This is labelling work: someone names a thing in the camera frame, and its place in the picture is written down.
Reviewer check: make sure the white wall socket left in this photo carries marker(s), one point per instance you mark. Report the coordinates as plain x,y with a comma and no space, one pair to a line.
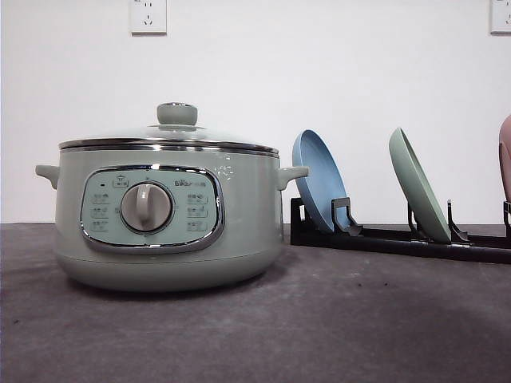
147,18

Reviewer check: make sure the white wall socket right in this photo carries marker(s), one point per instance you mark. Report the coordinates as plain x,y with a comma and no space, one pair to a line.
497,18

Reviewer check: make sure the green plate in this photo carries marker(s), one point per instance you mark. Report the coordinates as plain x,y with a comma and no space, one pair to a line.
419,185

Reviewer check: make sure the blue plate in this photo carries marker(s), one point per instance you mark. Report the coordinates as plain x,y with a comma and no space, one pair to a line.
323,181

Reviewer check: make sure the black plate rack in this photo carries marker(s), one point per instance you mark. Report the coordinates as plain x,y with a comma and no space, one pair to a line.
346,233

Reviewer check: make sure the white wall socket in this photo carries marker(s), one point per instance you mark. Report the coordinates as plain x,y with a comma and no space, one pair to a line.
497,18
147,18

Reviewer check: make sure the green electric steamer pot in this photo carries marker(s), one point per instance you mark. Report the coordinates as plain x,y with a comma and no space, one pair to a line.
168,218

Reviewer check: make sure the pink plate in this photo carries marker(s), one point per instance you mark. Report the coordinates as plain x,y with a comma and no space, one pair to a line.
505,156

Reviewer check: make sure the glass lid with green knob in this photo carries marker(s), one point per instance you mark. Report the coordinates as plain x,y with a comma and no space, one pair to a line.
176,130

